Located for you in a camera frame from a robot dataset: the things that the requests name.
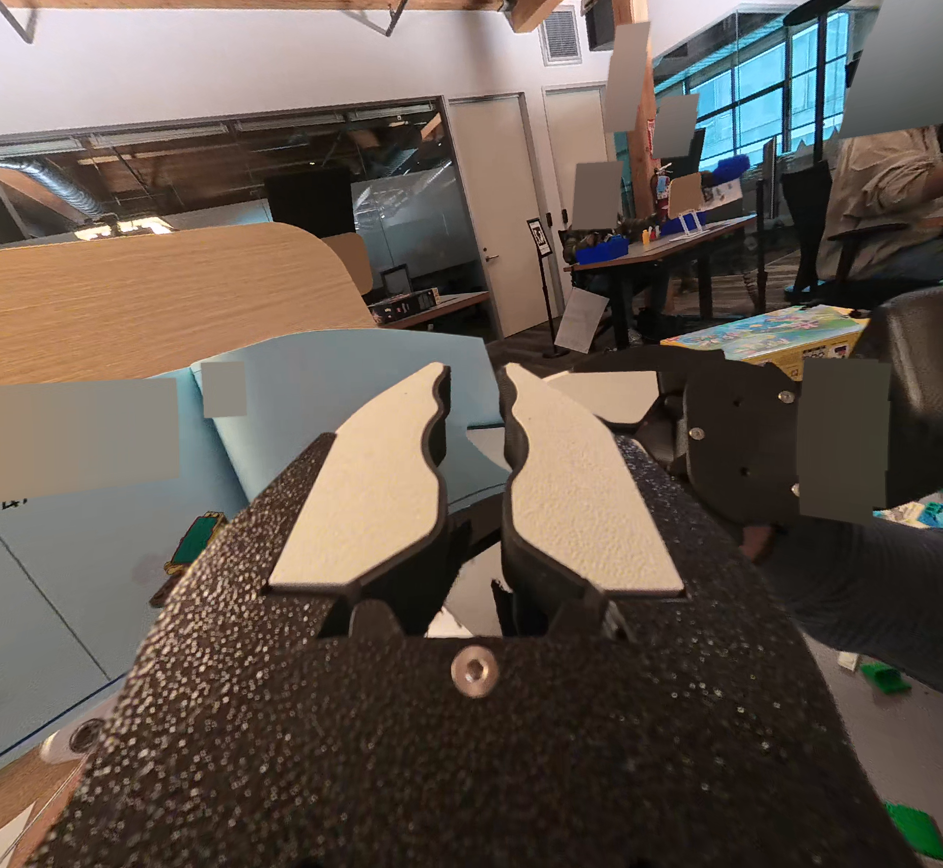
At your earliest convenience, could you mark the table with blue bins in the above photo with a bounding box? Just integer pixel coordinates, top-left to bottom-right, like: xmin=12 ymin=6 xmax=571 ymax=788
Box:
xmin=563 ymin=214 xmax=760 ymax=350

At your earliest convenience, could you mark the light blue instruction booklet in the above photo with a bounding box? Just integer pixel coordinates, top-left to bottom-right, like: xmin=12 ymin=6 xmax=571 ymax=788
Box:
xmin=0 ymin=329 xmax=511 ymax=762

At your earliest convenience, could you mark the black floor lamp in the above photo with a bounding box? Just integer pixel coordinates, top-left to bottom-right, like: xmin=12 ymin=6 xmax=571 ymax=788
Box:
xmin=783 ymin=0 xmax=869 ymax=173

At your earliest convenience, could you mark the flat black box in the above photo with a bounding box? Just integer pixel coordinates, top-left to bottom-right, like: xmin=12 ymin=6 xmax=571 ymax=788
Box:
xmin=368 ymin=290 xmax=442 ymax=324

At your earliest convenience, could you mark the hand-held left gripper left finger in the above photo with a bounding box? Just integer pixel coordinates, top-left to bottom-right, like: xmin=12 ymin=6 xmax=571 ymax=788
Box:
xmin=267 ymin=361 xmax=452 ymax=602

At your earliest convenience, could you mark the black office chair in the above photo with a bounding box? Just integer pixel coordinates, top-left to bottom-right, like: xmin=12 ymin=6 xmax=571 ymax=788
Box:
xmin=781 ymin=161 xmax=911 ymax=303

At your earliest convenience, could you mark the grey desk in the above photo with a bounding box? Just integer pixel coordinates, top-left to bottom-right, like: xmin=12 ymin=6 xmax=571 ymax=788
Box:
xmin=427 ymin=537 xmax=943 ymax=868

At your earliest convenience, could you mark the green toy brick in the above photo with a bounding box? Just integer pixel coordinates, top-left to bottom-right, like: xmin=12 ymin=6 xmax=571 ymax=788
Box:
xmin=860 ymin=662 xmax=912 ymax=697
xmin=883 ymin=800 xmax=943 ymax=860

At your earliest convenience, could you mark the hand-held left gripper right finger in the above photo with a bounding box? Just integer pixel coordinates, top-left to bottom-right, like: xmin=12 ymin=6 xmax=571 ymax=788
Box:
xmin=499 ymin=363 xmax=688 ymax=601

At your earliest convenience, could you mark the side table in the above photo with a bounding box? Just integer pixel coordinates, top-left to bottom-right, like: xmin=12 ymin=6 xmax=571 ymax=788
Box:
xmin=368 ymin=291 xmax=491 ymax=330

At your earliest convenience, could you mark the black sign stand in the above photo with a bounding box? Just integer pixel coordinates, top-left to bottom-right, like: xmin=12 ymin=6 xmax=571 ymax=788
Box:
xmin=526 ymin=217 xmax=567 ymax=359

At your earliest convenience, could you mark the white paper sheet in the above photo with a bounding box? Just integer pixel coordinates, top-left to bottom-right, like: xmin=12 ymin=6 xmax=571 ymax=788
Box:
xmin=554 ymin=288 xmax=611 ymax=355

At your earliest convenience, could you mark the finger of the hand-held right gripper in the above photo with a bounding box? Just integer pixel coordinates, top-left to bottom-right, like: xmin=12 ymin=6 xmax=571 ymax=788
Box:
xmin=544 ymin=370 xmax=661 ymax=432

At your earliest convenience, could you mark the colourful toy box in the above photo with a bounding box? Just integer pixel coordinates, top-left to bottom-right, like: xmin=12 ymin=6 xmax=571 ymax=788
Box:
xmin=661 ymin=304 xmax=872 ymax=384

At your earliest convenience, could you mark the white door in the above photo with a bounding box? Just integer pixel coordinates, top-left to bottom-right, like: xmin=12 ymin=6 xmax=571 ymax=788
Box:
xmin=544 ymin=86 xmax=616 ymax=236
xmin=448 ymin=93 xmax=552 ymax=340

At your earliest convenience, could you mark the wall air vent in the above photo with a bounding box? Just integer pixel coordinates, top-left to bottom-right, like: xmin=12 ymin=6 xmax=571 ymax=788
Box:
xmin=541 ymin=5 xmax=583 ymax=65

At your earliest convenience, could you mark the small wooden desk divider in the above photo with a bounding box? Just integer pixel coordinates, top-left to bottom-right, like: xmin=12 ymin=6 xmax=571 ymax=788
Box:
xmin=320 ymin=233 xmax=374 ymax=296

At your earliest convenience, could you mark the large wooden desk divider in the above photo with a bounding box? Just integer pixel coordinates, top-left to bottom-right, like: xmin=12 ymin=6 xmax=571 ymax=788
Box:
xmin=0 ymin=221 xmax=378 ymax=386

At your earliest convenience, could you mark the cardboard piece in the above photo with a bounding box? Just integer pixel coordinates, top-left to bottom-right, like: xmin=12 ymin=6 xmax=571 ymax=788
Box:
xmin=666 ymin=172 xmax=705 ymax=221

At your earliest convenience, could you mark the pile of toy bricks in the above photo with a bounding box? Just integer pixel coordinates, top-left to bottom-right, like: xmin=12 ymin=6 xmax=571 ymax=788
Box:
xmin=873 ymin=492 xmax=943 ymax=532

